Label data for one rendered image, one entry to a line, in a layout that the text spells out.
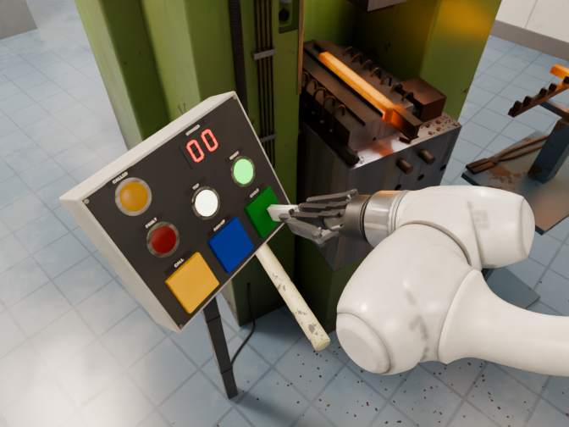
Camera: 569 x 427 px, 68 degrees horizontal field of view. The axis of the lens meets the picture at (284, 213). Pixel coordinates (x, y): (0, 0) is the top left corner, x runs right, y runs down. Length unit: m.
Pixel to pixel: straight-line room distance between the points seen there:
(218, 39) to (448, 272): 0.68
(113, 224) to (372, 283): 0.40
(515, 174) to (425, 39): 0.54
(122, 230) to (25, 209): 1.91
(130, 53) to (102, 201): 0.79
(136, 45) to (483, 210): 1.10
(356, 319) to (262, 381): 1.32
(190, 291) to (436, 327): 0.43
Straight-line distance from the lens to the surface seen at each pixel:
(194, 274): 0.74
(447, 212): 0.54
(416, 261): 0.46
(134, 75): 1.43
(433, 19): 1.31
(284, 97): 1.10
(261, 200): 0.82
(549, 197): 1.55
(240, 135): 0.80
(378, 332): 0.43
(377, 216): 0.61
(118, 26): 1.36
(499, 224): 0.54
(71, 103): 3.25
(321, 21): 1.51
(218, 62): 0.97
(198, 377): 1.77
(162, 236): 0.71
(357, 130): 1.10
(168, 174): 0.71
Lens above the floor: 1.63
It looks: 48 degrees down
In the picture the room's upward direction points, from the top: straight up
